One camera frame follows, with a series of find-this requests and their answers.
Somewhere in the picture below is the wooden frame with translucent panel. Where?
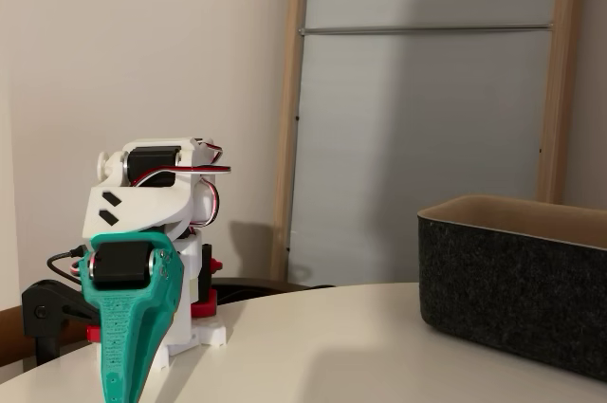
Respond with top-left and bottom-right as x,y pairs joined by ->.
268,0 -> 587,288

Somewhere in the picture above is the black clamp with red knob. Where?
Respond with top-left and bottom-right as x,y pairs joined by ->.
191,243 -> 224,319

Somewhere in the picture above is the black table clamp red pad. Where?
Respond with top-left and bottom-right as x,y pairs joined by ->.
20,279 -> 103,367

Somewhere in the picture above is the thin metal rod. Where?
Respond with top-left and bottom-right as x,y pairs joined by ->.
298,22 -> 556,37

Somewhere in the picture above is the red white black servo cable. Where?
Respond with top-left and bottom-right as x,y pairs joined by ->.
130,163 -> 232,187
68,251 -> 91,277

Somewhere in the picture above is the dark grey felt basket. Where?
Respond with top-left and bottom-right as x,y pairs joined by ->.
416,192 -> 607,383

